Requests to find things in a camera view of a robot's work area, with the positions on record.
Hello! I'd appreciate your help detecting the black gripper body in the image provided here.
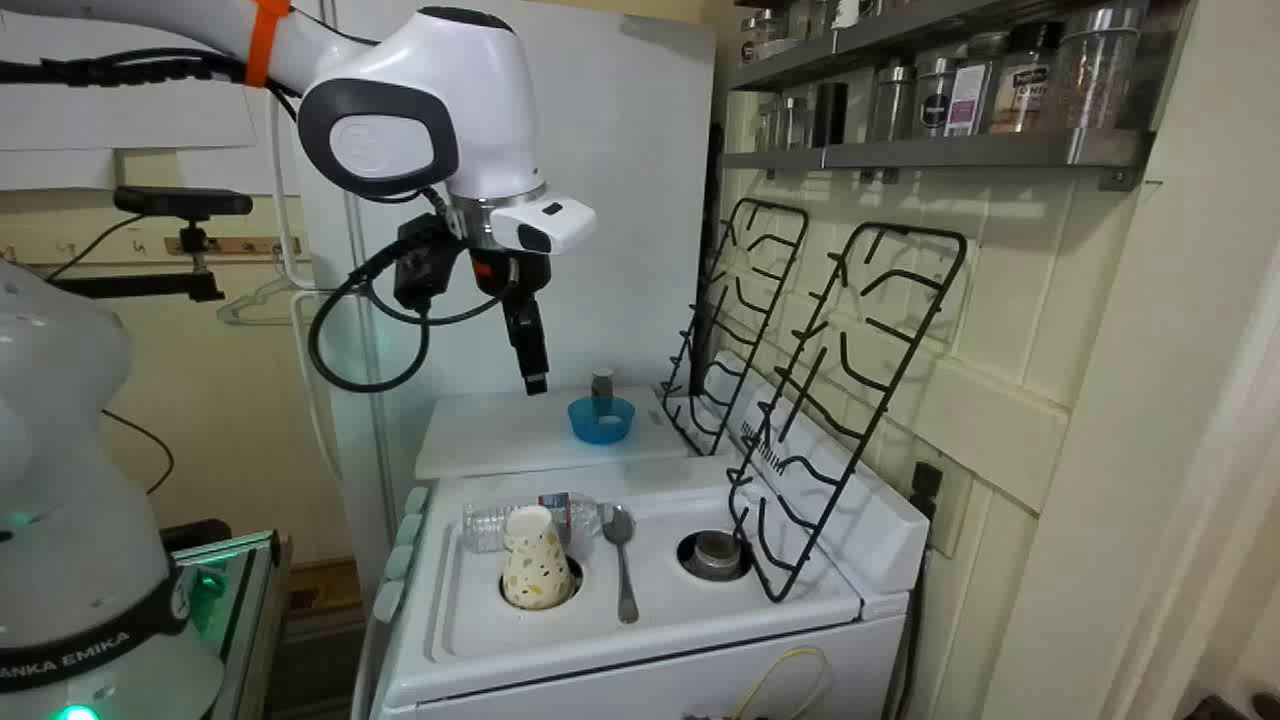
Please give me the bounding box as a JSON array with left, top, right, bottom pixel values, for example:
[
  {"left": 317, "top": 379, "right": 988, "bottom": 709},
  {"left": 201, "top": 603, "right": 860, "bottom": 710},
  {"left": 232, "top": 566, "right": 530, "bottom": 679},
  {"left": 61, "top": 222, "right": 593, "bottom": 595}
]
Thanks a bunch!
[{"left": 468, "top": 239, "right": 556, "bottom": 325}]

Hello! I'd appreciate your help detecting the blue plastic bowl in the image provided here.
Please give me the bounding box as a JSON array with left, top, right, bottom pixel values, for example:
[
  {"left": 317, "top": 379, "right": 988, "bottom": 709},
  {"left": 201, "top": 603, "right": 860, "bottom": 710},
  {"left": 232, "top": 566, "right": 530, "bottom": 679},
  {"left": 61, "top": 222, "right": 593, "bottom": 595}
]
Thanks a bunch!
[{"left": 564, "top": 393, "right": 639, "bottom": 446}]

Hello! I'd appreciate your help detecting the white refrigerator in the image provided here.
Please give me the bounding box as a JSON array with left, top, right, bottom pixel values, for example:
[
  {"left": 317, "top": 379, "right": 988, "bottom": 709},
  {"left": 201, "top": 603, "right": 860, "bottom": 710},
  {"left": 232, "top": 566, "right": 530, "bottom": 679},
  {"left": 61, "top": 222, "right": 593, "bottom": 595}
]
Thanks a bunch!
[{"left": 271, "top": 0, "right": 722, "bottom": 565}]

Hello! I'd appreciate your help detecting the cream sponge cloth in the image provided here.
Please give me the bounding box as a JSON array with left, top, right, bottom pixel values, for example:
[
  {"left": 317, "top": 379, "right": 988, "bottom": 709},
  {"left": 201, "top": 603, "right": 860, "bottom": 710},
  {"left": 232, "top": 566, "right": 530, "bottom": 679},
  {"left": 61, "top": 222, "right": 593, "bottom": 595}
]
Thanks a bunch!
[{"left": 497, "top": 498, "right": 579, "bottom": 615}]

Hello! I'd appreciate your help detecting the metal spoon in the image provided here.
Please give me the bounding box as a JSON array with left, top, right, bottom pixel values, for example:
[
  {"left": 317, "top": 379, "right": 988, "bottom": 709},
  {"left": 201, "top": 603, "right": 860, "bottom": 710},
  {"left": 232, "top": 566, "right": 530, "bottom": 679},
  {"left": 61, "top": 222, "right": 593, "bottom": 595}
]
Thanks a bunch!
[{"left": 598, "top": 498, "right": 644, "bottom": 629}]

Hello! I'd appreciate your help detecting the round metal stove burner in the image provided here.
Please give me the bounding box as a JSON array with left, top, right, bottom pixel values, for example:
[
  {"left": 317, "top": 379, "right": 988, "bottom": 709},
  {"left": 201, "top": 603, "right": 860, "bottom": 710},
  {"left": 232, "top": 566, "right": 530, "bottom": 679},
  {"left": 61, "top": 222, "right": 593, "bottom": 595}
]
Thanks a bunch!
[{"left": 673, "top": 524, "right": 761, "bottom": 587}]

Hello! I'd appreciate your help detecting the black stove grate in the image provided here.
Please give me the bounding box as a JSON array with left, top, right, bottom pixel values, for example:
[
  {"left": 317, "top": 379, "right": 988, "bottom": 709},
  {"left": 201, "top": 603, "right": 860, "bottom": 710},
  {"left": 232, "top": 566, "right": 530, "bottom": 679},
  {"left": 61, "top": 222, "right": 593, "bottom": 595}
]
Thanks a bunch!
[{"left": 726, "top": 219, "right": 973, "bottom": 606}]

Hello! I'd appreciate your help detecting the small clear spice jar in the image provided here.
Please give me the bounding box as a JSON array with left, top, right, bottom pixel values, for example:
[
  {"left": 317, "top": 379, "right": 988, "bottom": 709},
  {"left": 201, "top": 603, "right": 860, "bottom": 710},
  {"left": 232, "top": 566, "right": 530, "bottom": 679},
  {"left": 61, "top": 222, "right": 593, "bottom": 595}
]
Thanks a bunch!
[{"left": 868, "top": 58, "right": 923, "bottom": 145}]

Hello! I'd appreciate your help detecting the labelled spice jar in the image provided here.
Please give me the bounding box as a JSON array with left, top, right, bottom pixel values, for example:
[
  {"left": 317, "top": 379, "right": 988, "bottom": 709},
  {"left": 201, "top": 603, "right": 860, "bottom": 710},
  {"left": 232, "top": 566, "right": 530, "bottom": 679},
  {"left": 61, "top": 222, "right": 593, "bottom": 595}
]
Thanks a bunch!
[{"left": 938, "top": 53, "right": 999, "bottom": 141}]

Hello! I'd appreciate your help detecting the dark glass spice jar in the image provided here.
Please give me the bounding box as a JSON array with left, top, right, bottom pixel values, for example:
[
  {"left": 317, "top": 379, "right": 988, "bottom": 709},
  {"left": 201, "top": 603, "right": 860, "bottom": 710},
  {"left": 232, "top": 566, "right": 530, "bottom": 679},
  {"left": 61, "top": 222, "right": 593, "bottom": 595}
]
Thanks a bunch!
[{"left": 988, "top": 21, "right": 1067, "bottom": 141}]

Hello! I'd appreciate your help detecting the tall glass spice jar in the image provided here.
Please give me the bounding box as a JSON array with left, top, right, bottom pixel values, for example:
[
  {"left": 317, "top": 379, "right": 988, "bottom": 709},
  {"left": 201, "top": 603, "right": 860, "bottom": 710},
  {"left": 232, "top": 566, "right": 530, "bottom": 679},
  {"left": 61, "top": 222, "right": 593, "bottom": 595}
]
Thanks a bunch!
[{"left": 1061, "top": 0, "right": 1154, "bottom": 135}]

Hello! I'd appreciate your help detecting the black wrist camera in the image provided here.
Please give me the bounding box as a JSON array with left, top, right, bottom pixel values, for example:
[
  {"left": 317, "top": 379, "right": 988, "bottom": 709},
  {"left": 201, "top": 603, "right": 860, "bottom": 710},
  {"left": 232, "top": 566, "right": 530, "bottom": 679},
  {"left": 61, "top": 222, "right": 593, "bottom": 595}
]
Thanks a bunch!
[{"left": 387, "top": 210, "right": 472, "bottom": 318}]

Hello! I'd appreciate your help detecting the black looped camera cable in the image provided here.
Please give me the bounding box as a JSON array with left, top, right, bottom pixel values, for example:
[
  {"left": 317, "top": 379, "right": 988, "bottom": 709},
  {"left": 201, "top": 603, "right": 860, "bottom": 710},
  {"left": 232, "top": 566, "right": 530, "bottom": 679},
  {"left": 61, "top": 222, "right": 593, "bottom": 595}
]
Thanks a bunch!
[{"left": 303, "top": 228, "right": 503, "bottom": 401}]

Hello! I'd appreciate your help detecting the black wire dish rack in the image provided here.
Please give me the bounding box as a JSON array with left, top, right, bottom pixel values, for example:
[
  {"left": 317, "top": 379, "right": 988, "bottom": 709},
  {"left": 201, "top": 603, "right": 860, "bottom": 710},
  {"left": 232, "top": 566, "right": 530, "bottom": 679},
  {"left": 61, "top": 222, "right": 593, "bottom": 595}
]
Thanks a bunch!
[{"left": 655, "top": 194, "right": 812, "bottom": 458}]

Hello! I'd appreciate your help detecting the white wire hanger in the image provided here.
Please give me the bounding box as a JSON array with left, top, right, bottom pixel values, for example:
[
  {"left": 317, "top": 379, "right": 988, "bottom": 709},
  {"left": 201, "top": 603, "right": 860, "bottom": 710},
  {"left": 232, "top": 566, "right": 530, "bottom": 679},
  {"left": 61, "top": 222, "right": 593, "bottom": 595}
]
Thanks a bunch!
[{"left": 213, "top": 251, "right": 327, "bottom": 331}]

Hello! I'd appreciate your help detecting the black camera on stand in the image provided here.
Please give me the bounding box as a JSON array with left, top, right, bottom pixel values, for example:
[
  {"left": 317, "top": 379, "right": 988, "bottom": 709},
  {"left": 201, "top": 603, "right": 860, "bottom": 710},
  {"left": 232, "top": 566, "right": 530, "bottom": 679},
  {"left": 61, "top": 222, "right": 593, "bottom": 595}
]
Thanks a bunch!
[{"left": 54, "top": 183, "right": 255, "bottom": 308}]

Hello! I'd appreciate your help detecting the orange strap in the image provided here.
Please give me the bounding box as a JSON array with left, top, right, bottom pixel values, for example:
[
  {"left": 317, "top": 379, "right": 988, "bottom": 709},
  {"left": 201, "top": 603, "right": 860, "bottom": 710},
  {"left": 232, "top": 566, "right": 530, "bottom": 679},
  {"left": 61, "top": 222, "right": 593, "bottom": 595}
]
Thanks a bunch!
[{"left": 240, "top": 0, "right": 296, "bottom": 87}]

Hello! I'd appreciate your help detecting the thin black wall cable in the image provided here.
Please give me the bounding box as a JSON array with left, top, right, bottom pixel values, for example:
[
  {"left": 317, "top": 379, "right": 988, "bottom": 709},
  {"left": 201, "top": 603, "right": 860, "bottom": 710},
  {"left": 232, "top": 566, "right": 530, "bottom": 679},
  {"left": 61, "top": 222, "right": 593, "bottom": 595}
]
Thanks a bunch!
[{"left": 95, "top": 405, "right": 182, "bottom": 498}]

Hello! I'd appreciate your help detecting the wall outlet with plug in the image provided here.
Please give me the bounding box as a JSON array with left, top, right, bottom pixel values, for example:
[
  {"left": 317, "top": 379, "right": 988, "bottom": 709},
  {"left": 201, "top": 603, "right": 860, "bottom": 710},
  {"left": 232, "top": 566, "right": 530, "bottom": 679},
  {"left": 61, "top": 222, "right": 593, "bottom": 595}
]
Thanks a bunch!
[{"left": 908, "top": 455, "right": 985, "bottom": 559}]

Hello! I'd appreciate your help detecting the grey wall spice shelf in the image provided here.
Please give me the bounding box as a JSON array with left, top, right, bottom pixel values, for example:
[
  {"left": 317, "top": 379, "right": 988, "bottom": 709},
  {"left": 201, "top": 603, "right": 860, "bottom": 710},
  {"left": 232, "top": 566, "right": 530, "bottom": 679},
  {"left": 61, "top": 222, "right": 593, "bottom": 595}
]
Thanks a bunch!
[{"left": 715, "top": 0, "right": 1176, "bottom": 190}]

